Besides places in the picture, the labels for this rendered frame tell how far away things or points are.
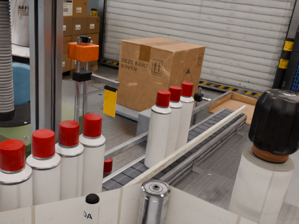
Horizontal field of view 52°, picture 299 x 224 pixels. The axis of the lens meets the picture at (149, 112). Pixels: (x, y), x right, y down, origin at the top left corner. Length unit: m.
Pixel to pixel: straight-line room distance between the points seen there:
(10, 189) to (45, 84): 0.24
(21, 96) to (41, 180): 0.35
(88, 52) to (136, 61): 0.64
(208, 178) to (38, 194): 0.45
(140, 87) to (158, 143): 0.50
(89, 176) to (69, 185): 0.05
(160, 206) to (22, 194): 0.19
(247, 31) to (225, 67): 0.61
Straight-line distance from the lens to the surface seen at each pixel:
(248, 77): 4.94
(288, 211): 0.79
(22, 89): 0.79
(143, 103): 1.23
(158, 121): 0.74
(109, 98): 0.60
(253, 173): 0.54
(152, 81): 1.19
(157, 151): 0.77
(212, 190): 0.77
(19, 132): 0.93
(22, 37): 0.78
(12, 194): 0.47
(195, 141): 0.91
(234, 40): 4.89
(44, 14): 0.60
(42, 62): 0.62
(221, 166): 1.00
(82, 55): 0.59
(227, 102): 1.64
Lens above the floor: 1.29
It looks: 20 degrees down
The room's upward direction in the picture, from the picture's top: 7 degrees clockwise
